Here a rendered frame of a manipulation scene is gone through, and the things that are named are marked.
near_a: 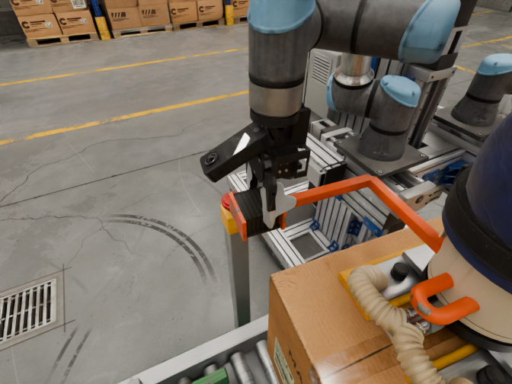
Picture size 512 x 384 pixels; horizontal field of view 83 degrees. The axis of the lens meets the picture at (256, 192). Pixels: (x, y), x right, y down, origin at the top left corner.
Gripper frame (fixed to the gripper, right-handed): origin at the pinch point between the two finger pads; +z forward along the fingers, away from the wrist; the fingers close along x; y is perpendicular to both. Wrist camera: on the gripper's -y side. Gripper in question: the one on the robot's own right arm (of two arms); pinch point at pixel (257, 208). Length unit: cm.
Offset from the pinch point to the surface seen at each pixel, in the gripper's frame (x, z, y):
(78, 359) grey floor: 43, 122, -77
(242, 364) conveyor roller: -5, 65, -6
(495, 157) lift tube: -20.3, -20.5, 20.3
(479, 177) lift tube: -20.1, -17.6, 20.1
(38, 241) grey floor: 134, 123, -108
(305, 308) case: -15.5, 13.0, 3.8
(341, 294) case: -15.4, 12.9, 11.6
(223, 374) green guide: -8, 56, -12
